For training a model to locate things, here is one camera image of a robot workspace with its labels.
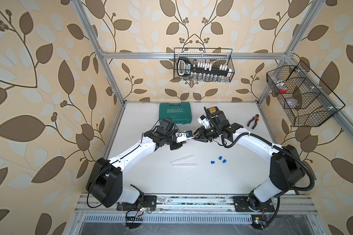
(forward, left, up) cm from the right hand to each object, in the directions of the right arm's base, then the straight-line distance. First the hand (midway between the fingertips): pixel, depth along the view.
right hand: (191, 137), depth 81 cm
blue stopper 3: (-8, -20, -16) cm, 27 cm away
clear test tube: (-5, +6, -17) cm, 18 cm away
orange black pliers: (+24, -51, -15) cm, 58 cm away
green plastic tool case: (+29, +6, -11) cm, 32 cm away
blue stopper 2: (-8, -13, -16) cm, 22 cm away
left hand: (+1, +5, -1) cm, 6 cm away
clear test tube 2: (-9, +5, -17) cm, 19 cm away
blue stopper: (-5, -18, -17) cm, 25 cm away
